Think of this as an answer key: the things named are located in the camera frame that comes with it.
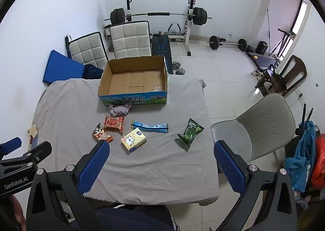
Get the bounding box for dark blue cloth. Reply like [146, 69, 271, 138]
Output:
[82, 64, 104, 80]

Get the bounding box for treadmill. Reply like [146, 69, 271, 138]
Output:
[245, 28, 296, 69]

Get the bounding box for beige paper scrap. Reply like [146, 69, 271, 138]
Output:
[27, 124, 38, 140]

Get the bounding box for person's left hand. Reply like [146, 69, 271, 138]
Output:
[0, 194, 27, 231]

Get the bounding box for red bag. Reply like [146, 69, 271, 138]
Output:
[311, 133, 325, 189]

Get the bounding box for person's dark pants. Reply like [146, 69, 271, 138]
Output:
[71, 204, 179, 231]

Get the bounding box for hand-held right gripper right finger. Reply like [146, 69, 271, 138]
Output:
[214, 140, 297, 231]

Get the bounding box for black poles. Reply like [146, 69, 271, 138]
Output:
[295, 104, 315, 136]

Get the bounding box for yellow tissue pack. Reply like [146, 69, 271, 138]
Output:
[121, 127, 147, 152]

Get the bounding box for cartoon snack packet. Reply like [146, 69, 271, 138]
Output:
[92, 123, 113, 143]

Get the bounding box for grey plastic chair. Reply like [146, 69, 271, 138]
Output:
[211, 93, 296, 171]

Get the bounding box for white weight rack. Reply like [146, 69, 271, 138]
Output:
[124, 0, 197, 56]

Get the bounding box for blue clothing on rack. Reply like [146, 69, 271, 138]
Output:
[283, 121, 316, 193]

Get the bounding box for pinkish grey cloth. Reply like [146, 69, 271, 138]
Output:
[109, 103, 132, 117]

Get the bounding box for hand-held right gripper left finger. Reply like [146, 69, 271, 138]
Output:
[27, 140, 110, 231]

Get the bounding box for brown wooden chair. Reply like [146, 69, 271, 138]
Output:
[255, 55, 308, 97]

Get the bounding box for barbell with black plates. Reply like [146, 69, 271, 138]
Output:
[104, 6, 213, 26]

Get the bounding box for small barbell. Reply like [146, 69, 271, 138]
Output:
[207, 35, 248, 51]

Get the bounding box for white padded chair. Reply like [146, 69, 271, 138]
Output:
[109, 20, 152, 60]
[68, 32, 109, 69]

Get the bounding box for thin metal bar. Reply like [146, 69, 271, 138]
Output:
[266, 9, 271, 55]

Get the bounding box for black rod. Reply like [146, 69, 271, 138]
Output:
[64, 34, 73, 59]

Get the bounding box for printed cardboard box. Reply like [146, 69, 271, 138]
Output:
[98, 55, 169, 107]

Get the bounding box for blue mat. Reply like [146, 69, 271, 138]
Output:
[43, 50, 85, 85]

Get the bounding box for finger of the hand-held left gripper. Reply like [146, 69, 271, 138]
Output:
[0, 137, 22, 156]
[23, 141, 52, 168]

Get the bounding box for red snack packet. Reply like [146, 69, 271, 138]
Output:
[104, 115, 125, 132]

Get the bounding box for long blue packet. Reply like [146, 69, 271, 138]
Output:
[131, 120, 169, 134]

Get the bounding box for green snack packet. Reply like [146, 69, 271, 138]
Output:
[174, 118, 205, 151]

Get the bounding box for window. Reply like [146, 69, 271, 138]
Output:
[289, 0, 311, 36]

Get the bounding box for black speaker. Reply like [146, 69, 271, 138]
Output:
[255, 41, 268, 55]

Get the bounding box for black and blue bench pad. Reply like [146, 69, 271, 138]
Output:
[152, 36, 174, 75]

